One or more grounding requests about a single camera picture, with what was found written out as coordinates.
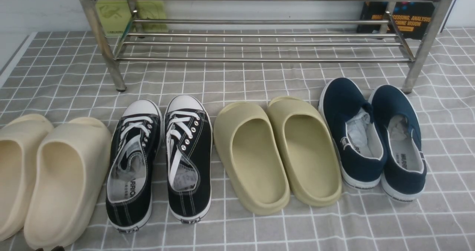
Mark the navy slip-on shoe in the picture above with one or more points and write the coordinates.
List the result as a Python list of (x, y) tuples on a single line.
[(404, 174), (357, 140)]

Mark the stainless steel shoe rack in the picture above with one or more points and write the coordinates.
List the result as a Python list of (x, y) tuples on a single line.
[(389, 36)]

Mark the olive slipper left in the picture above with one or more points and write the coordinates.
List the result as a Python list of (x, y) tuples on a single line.
[(245, 143)]

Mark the olive slipper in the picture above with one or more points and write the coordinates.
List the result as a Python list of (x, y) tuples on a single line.
[(307, 151), (245, 143)]

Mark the black canvas sneaker right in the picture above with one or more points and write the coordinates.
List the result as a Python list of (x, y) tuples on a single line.
[(188, 142)]

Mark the black canvas sneaker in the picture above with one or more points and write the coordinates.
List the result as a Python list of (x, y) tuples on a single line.
[(188, 142), (135, 144)]

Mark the olive slipper right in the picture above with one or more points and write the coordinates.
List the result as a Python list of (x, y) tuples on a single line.
[(307, 151)]

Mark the black canvas sneaker left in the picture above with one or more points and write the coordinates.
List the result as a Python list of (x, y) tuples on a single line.
[(135, 144)]

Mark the green teal box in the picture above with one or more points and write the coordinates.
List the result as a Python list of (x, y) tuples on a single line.
[(115, 14)]

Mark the grey checked tablecloth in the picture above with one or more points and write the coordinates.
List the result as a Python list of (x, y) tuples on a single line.
[(61, 75)]

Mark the cream slipper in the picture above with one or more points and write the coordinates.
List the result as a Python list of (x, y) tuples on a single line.
[(72, 163), (19, 142)]

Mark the black machine vision book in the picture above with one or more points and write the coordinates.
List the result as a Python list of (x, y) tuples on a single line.
[(412, 18)]

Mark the cream slipper far left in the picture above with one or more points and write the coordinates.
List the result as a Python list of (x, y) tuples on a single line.
[(19, 142)]

